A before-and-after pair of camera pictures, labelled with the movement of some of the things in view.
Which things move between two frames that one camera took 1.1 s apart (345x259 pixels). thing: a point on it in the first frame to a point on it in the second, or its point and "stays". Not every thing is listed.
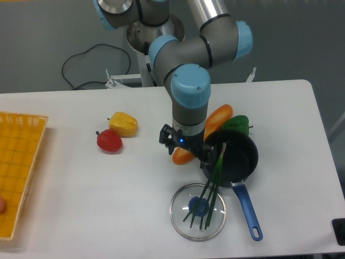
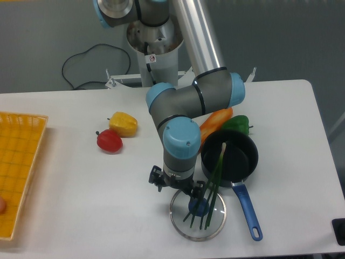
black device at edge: x=339 y=226 stays
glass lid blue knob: x=197 y=213 stays
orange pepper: x=216 y=118 stays
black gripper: x=194 y=143 to x=158 y=178
